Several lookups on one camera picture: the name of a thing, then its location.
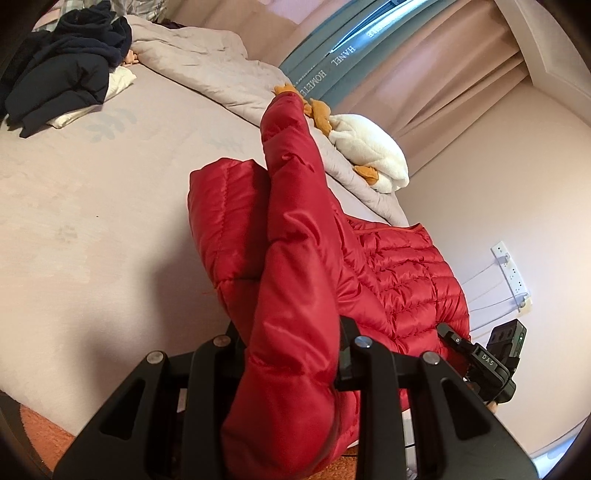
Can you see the grey folded duvet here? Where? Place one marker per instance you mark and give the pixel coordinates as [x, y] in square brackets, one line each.
[214, 63]

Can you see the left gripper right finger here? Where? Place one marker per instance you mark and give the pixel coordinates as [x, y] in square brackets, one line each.
[455, 435]

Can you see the white goose plush toy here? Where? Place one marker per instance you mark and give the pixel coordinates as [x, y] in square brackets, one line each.
[374, 154]

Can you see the pink beige curtain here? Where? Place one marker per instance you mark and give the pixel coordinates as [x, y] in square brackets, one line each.
[425, 84]

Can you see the red down jacket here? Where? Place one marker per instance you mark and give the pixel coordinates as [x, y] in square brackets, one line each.
[287, 264]

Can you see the plaid pillow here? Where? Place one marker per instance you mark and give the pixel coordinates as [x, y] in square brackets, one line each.
[150, 10]

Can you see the pink bed sheet mattress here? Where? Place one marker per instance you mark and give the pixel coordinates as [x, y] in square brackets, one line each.
[98, 266]

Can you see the white wall power strip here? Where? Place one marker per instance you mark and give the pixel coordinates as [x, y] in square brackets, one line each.
[517, 285]

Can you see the person's right hand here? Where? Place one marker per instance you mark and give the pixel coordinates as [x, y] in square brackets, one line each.
[489, 405]

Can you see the teal curtain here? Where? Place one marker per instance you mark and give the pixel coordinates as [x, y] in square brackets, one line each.
[342, 52]

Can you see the white folded garment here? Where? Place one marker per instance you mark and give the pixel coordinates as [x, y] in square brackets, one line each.
[84, 102]

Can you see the dark navy clothes pile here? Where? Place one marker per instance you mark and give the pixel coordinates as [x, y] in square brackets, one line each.
[77, 55]

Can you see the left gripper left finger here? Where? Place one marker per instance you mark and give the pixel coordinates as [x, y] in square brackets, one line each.
[164, 420]

